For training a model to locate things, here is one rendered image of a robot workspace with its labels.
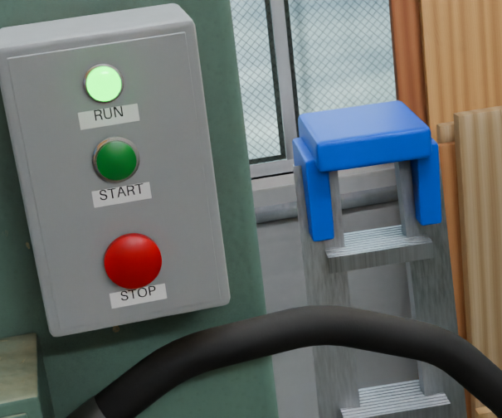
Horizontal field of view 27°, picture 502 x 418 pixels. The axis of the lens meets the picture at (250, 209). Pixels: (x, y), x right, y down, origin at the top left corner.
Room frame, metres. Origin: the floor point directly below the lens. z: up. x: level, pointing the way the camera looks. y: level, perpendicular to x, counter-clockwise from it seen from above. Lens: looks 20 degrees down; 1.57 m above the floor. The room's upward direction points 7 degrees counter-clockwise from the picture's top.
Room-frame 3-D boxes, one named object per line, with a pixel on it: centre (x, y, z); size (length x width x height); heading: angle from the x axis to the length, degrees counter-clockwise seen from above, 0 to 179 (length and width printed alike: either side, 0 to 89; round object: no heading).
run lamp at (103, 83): (0.51, 0.06, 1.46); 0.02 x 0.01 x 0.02; 99
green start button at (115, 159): (0.51, 0.06, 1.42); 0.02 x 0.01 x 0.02; 99
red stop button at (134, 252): (0.50, 0.06, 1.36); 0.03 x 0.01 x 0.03; 99
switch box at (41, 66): (0.54, 0.07, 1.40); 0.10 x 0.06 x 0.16; 99
